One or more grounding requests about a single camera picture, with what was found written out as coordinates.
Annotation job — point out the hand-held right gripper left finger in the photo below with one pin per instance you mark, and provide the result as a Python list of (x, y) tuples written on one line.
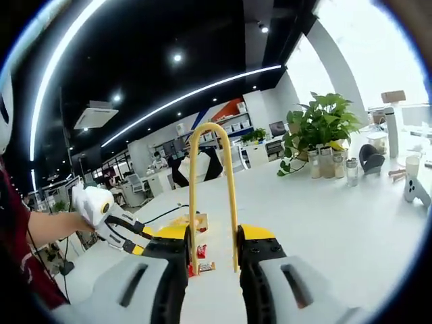
[(162, 280)]

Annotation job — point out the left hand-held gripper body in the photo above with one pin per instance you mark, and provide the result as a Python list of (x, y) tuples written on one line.
[(94, 206)]

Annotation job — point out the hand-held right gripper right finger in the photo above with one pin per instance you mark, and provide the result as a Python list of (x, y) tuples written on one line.
[(263, 280)]

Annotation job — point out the small tan food packet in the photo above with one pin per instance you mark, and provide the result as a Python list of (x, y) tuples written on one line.
[(206, 266)]

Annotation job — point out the beige hexagonal container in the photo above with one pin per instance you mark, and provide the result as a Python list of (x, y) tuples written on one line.
[(200, 221)]

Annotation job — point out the person's left hand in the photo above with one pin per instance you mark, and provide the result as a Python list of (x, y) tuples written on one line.
[(84, 225)]

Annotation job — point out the white mesh office chair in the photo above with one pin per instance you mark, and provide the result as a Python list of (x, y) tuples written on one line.
[(135, 180)]

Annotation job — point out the white office desk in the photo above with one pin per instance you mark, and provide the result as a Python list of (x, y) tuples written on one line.
[(155, 184)]

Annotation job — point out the black mouse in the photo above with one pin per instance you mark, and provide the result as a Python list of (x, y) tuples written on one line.
[(67, 268)]

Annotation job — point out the ceiling air conditioner unit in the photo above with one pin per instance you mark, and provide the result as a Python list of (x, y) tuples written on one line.
[(96, 114)]

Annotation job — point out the chair with black white shirt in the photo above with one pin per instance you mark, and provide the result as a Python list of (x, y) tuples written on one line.
[(209, 165)]

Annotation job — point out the round ceiling downlight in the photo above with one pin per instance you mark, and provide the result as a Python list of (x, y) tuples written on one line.
[(116, 98), (177, 57)]

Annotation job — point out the white cabinet desk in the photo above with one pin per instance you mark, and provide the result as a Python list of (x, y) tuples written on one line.
[(256, 155)]

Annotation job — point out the shelf of white storage bins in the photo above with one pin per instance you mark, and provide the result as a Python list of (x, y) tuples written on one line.
[(236, 126)]

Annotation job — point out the small potted plant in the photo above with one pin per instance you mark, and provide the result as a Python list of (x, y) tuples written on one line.
[(256, 135)]

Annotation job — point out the black desk monitor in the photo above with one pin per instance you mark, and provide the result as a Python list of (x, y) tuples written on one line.
[(277, 128)]

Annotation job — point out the straight ceiling light strip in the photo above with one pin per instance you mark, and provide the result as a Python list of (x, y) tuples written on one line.
[(54, 58)]

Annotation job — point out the brown paper bag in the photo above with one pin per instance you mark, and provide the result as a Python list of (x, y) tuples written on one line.
[(295, 130)]

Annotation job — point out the dark grey curved holder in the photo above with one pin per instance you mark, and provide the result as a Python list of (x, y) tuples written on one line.
[(366, 158)]

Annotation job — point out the large green potted plant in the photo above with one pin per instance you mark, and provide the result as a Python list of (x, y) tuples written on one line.
[(324, 118)]

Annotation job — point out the white game controller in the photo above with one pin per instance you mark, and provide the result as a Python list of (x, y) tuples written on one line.
[(413, 189)]

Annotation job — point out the curved ceiling light strip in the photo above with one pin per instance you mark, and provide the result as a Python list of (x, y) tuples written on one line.
[(236, 79)]

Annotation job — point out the white paper cup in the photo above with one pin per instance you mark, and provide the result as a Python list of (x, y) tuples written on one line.
[(412, 165)]

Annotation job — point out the white thermos bottle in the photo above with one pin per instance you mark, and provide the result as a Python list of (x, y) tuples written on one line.
[(392, 135)]

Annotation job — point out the narrow bright window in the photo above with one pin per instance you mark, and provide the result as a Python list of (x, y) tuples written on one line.
[(303, 74)]

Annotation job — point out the small cardboard box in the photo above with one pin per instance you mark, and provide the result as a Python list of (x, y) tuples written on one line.
[(393, 96)]

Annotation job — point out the black track spotlight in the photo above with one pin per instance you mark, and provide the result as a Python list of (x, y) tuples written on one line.
[(264, 29)]

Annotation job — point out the wide bright window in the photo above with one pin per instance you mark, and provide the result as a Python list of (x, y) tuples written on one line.
[(378, 50)]

